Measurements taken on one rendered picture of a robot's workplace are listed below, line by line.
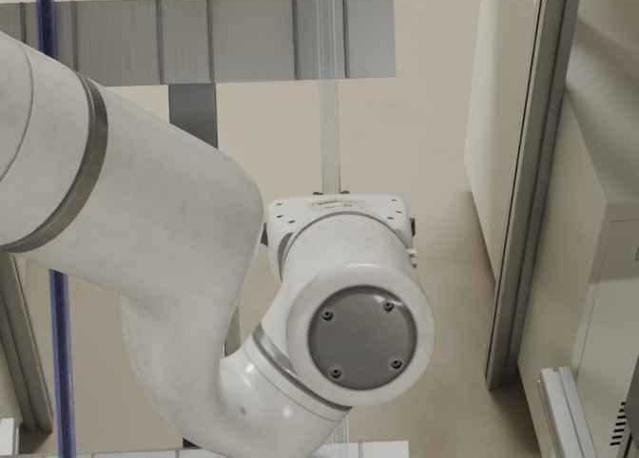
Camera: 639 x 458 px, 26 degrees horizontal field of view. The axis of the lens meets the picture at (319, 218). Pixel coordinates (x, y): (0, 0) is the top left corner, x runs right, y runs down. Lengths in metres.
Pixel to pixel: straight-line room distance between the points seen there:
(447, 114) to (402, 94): 0.10
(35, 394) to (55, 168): 1.49
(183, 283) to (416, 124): 1.92
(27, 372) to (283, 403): 1.27
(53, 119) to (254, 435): 0.27
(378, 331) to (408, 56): 1.98
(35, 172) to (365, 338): 0.24
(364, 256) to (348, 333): 0.05
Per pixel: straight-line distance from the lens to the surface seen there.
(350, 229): 0.84
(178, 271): 0.67
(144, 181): 0.64
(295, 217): 0.95
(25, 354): 2.01
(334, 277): 0.76
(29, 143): 0.59
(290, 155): 2.51
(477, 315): 2.27
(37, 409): 2.11
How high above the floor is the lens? 1.75
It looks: 47 degrees down
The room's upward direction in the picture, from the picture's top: straight up
